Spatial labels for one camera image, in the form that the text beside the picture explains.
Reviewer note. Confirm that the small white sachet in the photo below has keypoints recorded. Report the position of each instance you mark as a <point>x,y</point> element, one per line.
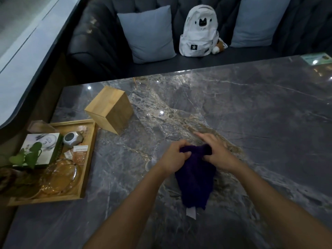
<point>68,154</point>

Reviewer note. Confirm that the grey marble table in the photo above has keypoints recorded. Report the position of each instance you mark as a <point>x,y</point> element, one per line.
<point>259,114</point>

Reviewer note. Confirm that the brown plush toy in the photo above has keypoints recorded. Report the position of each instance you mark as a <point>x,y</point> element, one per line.
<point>220,47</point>

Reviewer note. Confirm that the person's right hand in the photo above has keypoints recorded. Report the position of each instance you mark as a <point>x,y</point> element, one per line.
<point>220,155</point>

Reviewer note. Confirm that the person's left hand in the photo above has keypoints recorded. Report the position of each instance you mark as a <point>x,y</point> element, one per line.
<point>171,159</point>

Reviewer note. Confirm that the white backpack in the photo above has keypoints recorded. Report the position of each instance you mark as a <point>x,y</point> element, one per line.
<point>198,36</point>

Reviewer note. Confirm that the green plant in glass vase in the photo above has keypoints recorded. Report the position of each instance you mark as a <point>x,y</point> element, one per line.
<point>26,158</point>

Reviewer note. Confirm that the wooden tissue box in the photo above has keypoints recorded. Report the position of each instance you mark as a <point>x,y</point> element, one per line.
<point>109,111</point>

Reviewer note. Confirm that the clear glass ashtray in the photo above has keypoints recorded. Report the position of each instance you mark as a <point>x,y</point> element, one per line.
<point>59,177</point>

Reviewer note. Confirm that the purple cleaning cloth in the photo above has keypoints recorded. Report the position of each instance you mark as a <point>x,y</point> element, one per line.
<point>195,184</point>

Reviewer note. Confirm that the green card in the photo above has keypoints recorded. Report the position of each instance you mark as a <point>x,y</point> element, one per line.
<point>316,59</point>

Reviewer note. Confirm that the person's left forearm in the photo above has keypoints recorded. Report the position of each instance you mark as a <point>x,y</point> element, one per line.
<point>132,212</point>

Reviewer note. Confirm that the grey cushion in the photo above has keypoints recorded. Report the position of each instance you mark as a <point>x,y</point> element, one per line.
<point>147,33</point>
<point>259,20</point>

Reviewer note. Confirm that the white printed box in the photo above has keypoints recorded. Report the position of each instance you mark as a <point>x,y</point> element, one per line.
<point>49,150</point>

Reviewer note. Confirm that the wooden tray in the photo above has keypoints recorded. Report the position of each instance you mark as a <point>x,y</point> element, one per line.
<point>85,163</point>

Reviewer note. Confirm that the clear toothpick holder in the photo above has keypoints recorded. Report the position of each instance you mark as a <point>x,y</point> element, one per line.
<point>39,126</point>

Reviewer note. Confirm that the dark tufted sofa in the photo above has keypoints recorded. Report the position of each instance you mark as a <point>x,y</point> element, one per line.
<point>103,49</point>

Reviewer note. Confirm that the brown and white packet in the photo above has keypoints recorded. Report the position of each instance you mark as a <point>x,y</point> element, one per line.
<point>81,155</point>

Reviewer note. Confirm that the large dark-framed window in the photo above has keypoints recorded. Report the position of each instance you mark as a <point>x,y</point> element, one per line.
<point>26,62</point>

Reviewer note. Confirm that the person's right forearm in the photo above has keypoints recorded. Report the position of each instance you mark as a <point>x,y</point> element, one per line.
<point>280,210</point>

